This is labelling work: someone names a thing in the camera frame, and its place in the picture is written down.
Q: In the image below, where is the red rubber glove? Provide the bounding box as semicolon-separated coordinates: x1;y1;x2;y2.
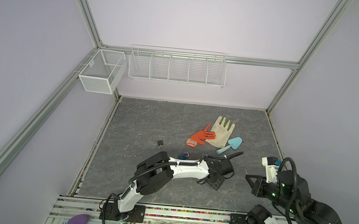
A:
186;125;216;148

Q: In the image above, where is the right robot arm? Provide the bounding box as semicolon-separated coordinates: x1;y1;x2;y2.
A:
245;170;342;224

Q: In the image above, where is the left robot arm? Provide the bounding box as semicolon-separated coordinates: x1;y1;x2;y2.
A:
115;151;234;213

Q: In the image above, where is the beige cloth glove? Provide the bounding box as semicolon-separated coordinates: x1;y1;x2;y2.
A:
206;116;235;148

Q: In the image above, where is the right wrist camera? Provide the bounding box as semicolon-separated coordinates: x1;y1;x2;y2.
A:
262;157;281;184

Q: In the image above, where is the white wire shelf basket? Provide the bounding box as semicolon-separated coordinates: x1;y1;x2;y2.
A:
128;45;227;88

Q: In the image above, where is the purple cloth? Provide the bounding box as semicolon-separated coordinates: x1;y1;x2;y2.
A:
67;214;90;224

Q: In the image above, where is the white mesh box basket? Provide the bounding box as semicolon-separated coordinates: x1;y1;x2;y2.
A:
78;49;127;95

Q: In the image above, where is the blue padlock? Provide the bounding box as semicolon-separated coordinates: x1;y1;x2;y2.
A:
178;153;189;160

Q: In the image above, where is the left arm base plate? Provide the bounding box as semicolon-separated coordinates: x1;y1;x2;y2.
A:
99;202;146;223

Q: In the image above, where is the teal garden trowel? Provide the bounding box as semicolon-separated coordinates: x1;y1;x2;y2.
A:
216;137;243;155

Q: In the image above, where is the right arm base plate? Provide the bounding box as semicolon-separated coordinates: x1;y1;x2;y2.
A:
228;212;271;224

